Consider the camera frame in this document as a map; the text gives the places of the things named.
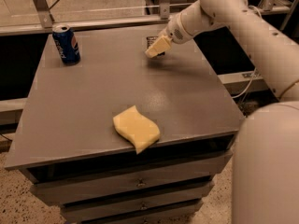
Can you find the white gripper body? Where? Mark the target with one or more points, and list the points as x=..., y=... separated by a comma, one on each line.
x=175, y=31

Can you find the blue pepsi can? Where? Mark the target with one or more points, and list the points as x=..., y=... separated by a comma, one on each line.
x=66, y=44

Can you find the grey metal railing frame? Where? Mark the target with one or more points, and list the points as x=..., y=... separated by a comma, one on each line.
x=24, y=17

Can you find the dark chocolate rxbar wrapper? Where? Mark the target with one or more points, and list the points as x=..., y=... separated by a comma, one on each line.
x=150, y=41

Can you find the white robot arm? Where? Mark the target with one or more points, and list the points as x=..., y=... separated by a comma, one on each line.
x=266, y=158

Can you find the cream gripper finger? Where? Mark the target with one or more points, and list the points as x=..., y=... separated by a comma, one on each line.
x=162, y=44

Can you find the grey drawer cabinet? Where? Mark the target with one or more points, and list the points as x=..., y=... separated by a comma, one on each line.
x=120, y=138

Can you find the yellow wavy sponge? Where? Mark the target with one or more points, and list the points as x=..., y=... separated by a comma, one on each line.
x=140, y=131

